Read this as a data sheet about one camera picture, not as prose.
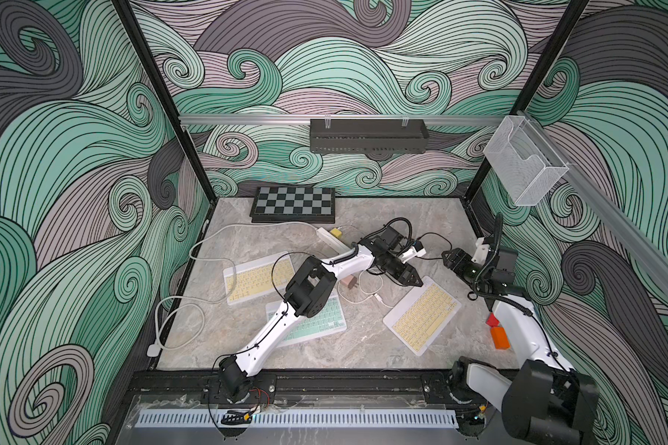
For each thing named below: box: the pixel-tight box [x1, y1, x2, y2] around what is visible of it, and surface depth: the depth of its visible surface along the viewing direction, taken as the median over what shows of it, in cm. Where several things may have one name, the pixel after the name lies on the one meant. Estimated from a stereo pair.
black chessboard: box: [250, 186, 336, 224], surface depth 116 cm
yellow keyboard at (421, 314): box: [382, 275, 463, 357], surface depth 87 cm
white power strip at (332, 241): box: [316, 227, 352, 255], surface depth 104 cm
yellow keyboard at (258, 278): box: [222, 251, 296, 306], surface depth 97 cm
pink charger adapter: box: [340, 274, 360, 291], surface depth 94 cm
